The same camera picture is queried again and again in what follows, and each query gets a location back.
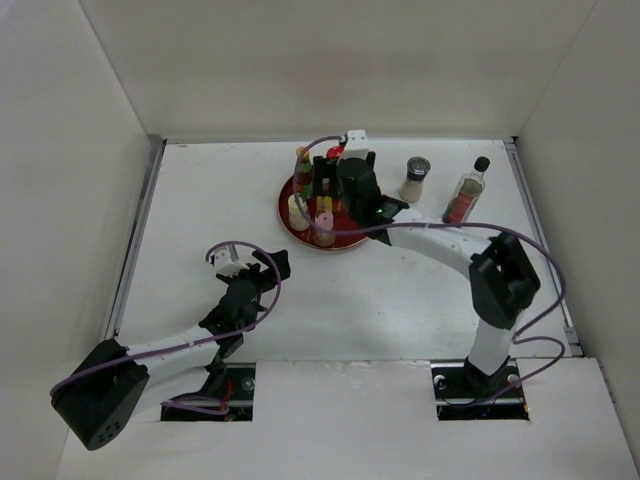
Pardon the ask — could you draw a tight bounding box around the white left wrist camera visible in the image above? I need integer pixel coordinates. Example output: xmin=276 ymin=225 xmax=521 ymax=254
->
xmin=207 ymin=244 xmax=248 ymax=276

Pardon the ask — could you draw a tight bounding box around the red-lid chili sauce jar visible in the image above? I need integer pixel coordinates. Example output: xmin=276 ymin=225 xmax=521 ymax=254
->
xmin=325 ymin=145 xmax=344 ymax=163

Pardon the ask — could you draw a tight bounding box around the cream-lid small jar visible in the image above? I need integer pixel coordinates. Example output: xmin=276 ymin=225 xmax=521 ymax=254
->
xmin=288 ymin=195 xmax=309 ymax=232

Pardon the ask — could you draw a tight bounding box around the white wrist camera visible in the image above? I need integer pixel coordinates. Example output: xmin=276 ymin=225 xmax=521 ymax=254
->
xmin=339 ymin=129 xmax=369 ymax=160
xmin=207 ymin=244 xmax=248 ymax=276

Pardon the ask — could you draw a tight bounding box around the small yellow-label dark bottle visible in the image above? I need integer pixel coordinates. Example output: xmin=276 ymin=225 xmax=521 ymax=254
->
xmin=315 ymin=196 xmax=333 ymax=215

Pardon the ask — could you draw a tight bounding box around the round red tray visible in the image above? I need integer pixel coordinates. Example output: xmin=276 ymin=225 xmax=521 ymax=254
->
xmin=277 ymin=177 xmax=368 ymax=251

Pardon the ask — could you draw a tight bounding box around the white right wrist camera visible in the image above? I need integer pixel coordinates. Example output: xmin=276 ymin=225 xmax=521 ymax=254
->
xmin=339 ymin=129 xmax=369 ymax=160

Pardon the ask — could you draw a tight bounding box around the black-top pepper grinder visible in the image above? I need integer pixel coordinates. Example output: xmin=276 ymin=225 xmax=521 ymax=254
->
xmin=399 ymin=156 xmax=431 ymax=203

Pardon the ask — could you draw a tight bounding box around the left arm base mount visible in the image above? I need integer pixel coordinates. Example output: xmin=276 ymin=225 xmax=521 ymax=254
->
xmin=160 ymin=363 xmax=257 ymax=422

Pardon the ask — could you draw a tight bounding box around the tall soy sauce bottle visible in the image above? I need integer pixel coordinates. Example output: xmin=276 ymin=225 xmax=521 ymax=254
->
xmin=442 ymin=156 xmax=490 ymax=223

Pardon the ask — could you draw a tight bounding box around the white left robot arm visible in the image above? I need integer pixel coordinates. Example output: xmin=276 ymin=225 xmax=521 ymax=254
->
xmin=50 ymin=241 xmax=291 ymax=451

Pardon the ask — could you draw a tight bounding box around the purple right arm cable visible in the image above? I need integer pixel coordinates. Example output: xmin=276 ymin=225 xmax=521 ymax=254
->
xmin=293 ymin=134 xmax=569 ymax=409

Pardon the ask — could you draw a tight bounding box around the yellow-cap green-label sauce bottle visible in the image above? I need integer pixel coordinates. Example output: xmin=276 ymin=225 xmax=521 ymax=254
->
xmin=294 ymin=146 xmax=313 ymax=201

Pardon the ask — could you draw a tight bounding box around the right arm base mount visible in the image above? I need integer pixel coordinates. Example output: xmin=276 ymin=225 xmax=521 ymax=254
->
xmin=430 ymin=360 xmax=529 ymax=421

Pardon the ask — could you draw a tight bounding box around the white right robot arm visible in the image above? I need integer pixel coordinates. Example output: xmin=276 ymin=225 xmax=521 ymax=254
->
xmin=336 ymin=156 xmax=540 ymax=396

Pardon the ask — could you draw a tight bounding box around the pink-lid small jar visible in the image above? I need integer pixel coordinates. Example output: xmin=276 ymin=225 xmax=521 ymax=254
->
xmin=313 ymin=212 xmax=336 ymax=248

